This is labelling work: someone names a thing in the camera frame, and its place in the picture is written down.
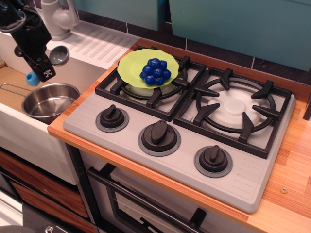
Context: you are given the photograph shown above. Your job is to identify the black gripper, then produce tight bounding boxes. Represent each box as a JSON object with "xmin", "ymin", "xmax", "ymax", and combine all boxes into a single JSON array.
[{"xmin": 10, "ymin": 12, "xmax": 56, "ymax": 82}]

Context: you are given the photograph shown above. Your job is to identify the grey spoon blue handle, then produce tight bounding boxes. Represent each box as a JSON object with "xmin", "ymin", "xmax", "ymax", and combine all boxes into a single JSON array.
[{"xmin": 25, "ymin": 46, "xmax": 69, "ymax": 86}]

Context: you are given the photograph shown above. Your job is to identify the blue toy blueberry cluster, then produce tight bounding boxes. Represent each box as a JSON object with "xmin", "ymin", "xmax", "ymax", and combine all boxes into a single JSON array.
[{"xmin": 139, "ymin": 58, "xmax": 172, "ymax": 86}]

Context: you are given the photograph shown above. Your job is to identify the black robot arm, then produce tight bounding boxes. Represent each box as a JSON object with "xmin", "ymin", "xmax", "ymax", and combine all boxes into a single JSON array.
[{"xmin": 0, "ymin": 0, "xmax": 56, "ymax": 82}]

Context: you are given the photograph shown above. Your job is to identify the stainless steel pot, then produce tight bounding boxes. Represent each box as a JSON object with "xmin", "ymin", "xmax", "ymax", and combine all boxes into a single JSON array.
[{"xmin": 0, "ymin": 83, "xmax": 80, "ymax": 125}]

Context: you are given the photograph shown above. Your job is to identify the white toy sink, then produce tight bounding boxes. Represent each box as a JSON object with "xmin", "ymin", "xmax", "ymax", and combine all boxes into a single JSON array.
[{"xmin": 0, "ymin": 5, "xmax": 141, "ymax": 186}]

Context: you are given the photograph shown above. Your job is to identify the green plastic plate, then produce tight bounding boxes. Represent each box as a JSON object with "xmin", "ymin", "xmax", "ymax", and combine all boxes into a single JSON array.
[{"xmin": 117, "ymin": 49, "xmax": 179, "ymax": 89}]

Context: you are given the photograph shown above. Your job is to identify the grey toy faucet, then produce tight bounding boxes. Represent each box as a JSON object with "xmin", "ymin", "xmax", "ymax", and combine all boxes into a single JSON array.
[{"xmin": 41, "ymin": 0, "xmax": 79, "ymax": 41}]

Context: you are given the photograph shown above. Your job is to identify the black left stove knob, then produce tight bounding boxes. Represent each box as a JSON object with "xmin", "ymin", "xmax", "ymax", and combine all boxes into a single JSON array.
[{"xmin": 95, "ymin": 104, "xmax": 129, "ymax": 133}]

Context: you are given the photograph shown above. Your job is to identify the black stove knob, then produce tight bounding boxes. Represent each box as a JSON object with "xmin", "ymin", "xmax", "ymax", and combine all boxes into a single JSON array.
[
  {"xmin": 138, "ymin": 120, "xmax": 181, "ymax": 157},
  {"xmin": 194, "ymin": 145, "xmax": 233, "ymax": 178},
  {"xmin": 95, "ymin": 104, "xmax": 129, "ymax": 133}
]

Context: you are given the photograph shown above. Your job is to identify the wooden drawer fronts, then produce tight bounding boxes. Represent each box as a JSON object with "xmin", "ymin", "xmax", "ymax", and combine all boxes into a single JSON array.
[{"xmin": 0, "ymin": 148, "xmax": 96, "ymax": 233}]

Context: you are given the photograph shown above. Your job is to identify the black left burner grate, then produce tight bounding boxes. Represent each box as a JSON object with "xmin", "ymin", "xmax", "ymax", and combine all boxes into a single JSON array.
[{"xmin": 95, "ymin": 46, "xmax": 207, "ymax": 121}]

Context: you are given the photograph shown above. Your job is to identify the black burner grate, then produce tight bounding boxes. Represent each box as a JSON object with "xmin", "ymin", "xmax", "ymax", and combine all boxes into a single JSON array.
[
  {"xmin": 174, "ymin": 67, "xmax": 296, "ymax": 159},
  {"xmin": 95, "ymin": 46, "xmax": 207, "ymax": 121}
]

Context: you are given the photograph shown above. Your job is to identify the black middle stove knob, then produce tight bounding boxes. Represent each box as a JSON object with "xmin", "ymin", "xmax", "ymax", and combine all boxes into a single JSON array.
[{"xmin": 138, "ymin": 120, "xmax": 181, "ymax": 157}]

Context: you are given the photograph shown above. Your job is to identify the grey toy stove top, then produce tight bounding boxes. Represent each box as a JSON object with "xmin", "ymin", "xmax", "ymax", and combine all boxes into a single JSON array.
[{"xmin": 63, "ymin": 46, "xmax": 296, "ymax": 213}]

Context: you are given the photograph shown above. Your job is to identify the black right stove knob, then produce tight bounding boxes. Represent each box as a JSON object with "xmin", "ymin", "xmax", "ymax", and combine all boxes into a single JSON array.
[{"xmin": 194, "ymin": 145, "xmax": 233, "ymax": 178}]

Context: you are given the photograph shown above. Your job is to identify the black right burner grate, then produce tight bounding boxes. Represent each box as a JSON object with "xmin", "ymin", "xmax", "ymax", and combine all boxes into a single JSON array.
[{"xmin": 174, "ymin": 67, "xmax": 296, "ymax": 159}]

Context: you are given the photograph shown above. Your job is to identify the oven door with handle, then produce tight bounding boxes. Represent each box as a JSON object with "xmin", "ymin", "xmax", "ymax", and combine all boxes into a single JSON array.
[{"xmin": 86, "ymin": 163, "xmax": 251, "ymax": 233}]

